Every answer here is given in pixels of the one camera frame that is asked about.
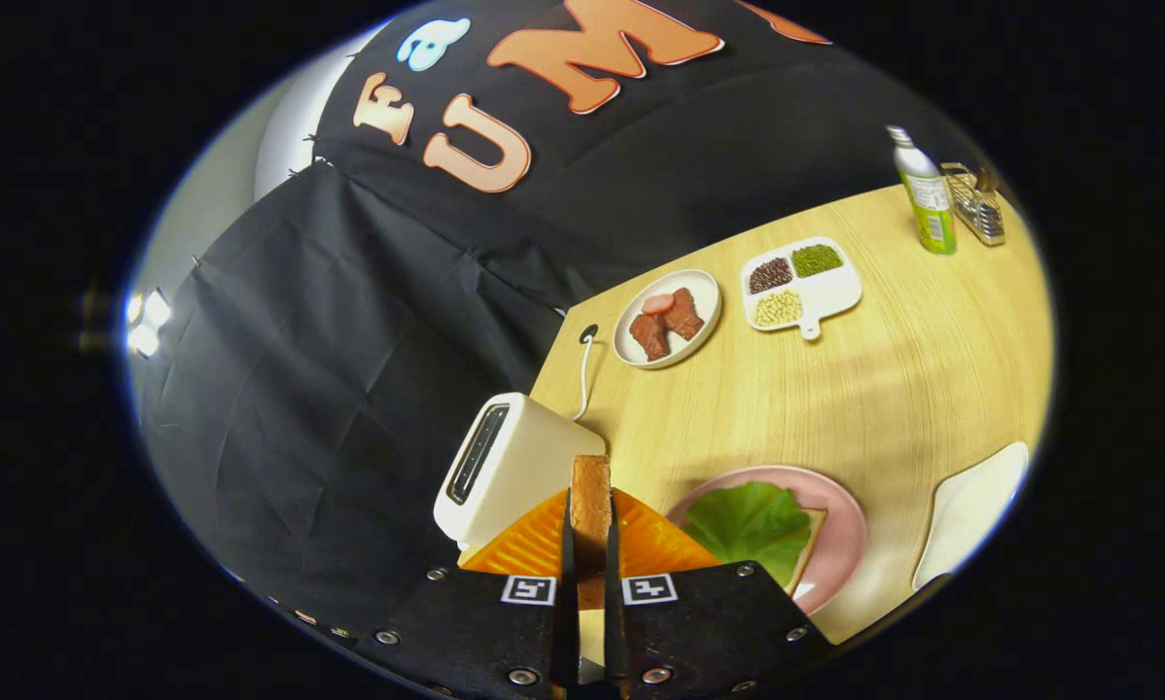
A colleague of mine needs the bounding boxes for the white toaster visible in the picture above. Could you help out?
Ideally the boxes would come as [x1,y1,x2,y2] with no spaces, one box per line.
[433,392,608,551]

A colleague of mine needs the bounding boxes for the pink plate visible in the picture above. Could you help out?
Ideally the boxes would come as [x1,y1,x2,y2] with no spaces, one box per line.
[665,466,868,616]

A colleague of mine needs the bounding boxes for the brown meat piece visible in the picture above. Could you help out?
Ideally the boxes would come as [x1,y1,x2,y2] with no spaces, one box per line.
[628,311,671,362]
[665,288,706,341]

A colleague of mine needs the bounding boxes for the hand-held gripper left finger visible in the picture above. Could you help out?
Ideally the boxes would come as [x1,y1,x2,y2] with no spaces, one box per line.
[369,487,582,700]

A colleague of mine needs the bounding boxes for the oval white plate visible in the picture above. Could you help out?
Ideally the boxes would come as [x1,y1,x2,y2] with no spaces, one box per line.
[912,441,1031,591]

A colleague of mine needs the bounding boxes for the white power cable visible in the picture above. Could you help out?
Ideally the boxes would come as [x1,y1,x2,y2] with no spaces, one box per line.
[571,326,600,421]

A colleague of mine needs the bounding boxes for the black backdrop cloth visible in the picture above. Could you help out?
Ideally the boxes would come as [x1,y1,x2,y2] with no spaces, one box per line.
[135,0,992,623]

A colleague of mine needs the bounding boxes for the divided white dish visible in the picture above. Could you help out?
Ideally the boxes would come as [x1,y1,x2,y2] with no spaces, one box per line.
[741,236,864,341]

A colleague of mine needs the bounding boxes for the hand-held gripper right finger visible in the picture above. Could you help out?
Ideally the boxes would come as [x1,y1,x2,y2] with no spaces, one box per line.
[602,487,833,700]

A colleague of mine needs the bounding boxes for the round white plate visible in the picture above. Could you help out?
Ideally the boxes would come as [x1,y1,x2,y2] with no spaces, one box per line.
[613,269,723,370]

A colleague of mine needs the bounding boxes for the metal wire utensil holder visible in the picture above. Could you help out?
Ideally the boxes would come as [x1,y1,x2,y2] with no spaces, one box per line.
[940,161,1006,246]

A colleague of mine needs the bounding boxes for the toasted bread slice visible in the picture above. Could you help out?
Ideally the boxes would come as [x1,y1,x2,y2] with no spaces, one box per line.
[570,454,614,611]

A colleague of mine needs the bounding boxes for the green lettuce leaf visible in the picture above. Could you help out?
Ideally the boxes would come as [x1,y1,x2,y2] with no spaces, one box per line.
[684,482,813,588]

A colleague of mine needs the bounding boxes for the pile of dark red beans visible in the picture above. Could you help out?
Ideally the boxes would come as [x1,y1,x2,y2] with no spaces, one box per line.
[748,257,794,296]

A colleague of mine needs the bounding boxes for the pile of green beans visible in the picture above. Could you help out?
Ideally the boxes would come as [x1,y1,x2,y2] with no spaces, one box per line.
[791,243,845,278]

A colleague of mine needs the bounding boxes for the green and silver bottle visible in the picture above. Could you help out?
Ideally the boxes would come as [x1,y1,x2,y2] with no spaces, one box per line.
[886,125,958,256]

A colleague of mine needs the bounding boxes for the square white bread slice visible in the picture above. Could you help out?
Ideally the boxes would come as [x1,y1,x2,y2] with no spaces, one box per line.
[782,507,829,596]

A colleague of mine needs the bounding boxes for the small ceiling light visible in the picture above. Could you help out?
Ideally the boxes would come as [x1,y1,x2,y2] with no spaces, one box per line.
[121,289,173,359]

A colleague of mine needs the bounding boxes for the pile of yellow soybeans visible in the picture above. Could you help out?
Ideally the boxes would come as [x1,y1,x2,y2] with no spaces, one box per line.
[754,290,804,328]

